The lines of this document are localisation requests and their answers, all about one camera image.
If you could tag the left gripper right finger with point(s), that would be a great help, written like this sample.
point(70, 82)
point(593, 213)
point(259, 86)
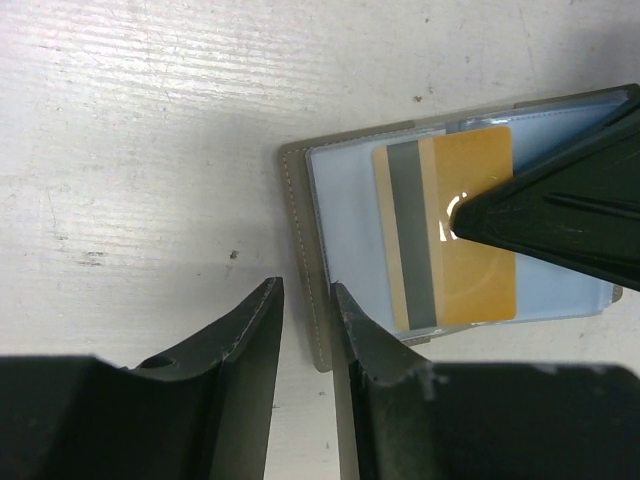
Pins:
point(402, 416)

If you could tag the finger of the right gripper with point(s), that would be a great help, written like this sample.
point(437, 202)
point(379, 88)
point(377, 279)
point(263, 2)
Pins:
point(578, 209)

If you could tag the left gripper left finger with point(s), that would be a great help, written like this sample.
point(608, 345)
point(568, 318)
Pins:
point(199, 410)

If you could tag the gold card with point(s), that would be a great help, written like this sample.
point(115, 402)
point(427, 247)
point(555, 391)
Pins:
point(436, 278)

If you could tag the grey card holder wallet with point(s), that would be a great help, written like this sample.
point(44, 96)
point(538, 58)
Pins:
point(371, 209)

